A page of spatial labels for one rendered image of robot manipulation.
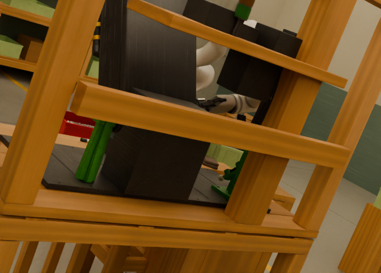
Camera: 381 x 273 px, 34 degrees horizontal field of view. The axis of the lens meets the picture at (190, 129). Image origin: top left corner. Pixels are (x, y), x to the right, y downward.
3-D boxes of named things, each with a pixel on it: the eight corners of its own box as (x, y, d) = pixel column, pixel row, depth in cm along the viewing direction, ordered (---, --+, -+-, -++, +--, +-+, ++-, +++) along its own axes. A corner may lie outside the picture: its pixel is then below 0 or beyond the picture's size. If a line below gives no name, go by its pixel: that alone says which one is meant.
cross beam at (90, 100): (68, 109, 180) (79, 79, 178) (334, 165, 266) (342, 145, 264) (76, 115, 176) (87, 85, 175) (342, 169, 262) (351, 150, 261)
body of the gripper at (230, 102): (221, 101, 269) (201, 103, 263) (235, 90, 262) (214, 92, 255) (227, 117, 267) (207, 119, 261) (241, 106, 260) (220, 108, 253)
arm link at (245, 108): (245, 109, 261) (232, 116, 268) (269, 107, 269) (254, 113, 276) (240, 90, 263) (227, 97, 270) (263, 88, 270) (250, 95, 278)
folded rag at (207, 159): (217, 170, 306) (219, 164, 306) (202, 165, 305) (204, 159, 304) (214, 164, 316) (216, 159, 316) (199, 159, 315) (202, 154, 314)
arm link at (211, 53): (193, 87, 333) (166, 77, 326) (195, 68, 339) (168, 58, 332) (248, 42, 294) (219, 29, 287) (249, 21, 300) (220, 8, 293)
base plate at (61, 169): (-2, 139, 232) (0, 133, 232) (211, 173, 305) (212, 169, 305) (46, 188, 201) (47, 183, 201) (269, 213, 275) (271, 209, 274)
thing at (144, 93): (98, 172, 232) (130, 86, 226) (161, 180, 252) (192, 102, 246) (124, 194, 219) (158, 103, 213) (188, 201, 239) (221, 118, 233)
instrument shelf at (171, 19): (125, 7, 203) (130, -5, 202) (299, 70, 262) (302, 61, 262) (168, 26, 184) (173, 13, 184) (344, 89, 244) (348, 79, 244)
